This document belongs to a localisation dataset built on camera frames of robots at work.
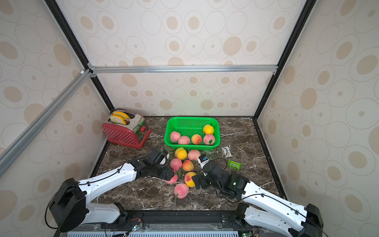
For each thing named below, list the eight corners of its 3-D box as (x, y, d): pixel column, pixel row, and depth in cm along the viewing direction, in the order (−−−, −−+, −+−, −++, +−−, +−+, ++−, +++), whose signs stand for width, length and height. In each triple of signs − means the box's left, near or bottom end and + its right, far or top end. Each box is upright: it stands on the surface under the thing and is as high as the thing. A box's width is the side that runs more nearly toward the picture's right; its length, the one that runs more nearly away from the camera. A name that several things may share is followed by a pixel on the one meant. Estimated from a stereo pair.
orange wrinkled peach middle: (181, 167, 93) (181, 164, 89) (187, 161, 96) (187, 158, 92) (188, 173, 91) (188, 170, 87) (194, 166, 93) (194, 163, 90)
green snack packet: (226, 166, 95) (227, 164, 93) (228, 161, 97) (228, 159, 96) (239, 170, 93) (240, 169, 91) (241, 165, 95) (242, 163, 94)
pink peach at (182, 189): (175, 199, 82) (173, 195, 77) (175, 187, 86) (174, 183, 81) (188, 199, 82) (188, 195, 77) (188, 187, 86) (188, 183, 81)
